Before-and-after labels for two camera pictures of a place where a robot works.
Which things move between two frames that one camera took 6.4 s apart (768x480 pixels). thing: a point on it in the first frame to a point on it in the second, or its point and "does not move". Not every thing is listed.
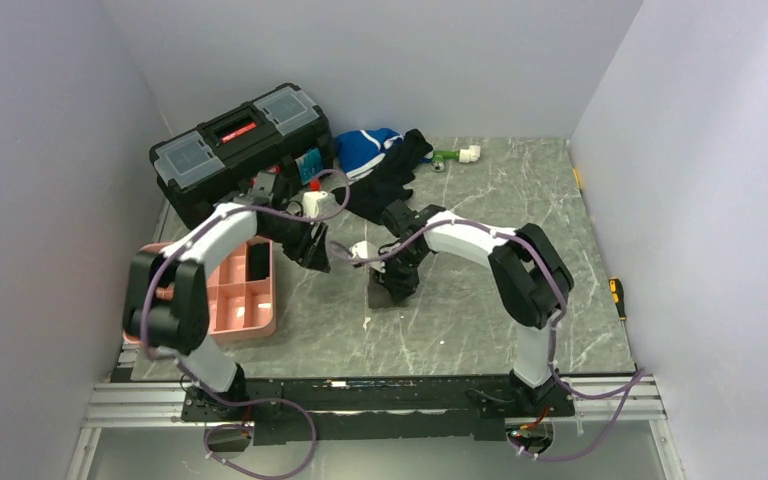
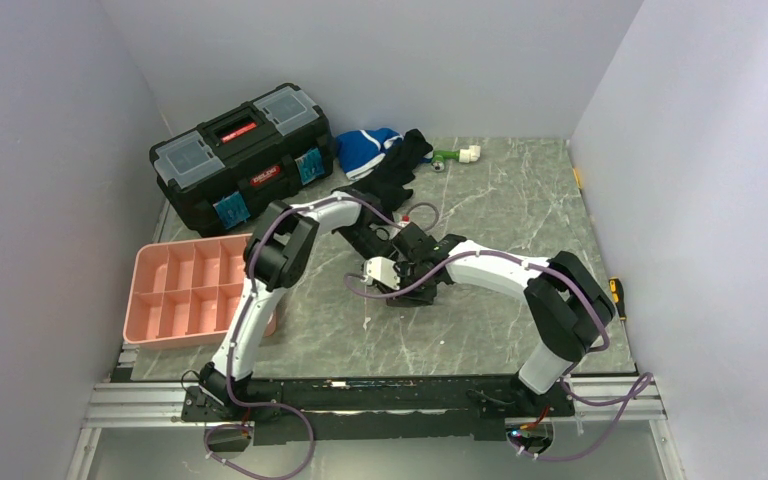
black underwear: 368,198 does not move
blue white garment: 359,152 does not move
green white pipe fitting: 462,155 does not move
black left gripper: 314,252 to 386,250
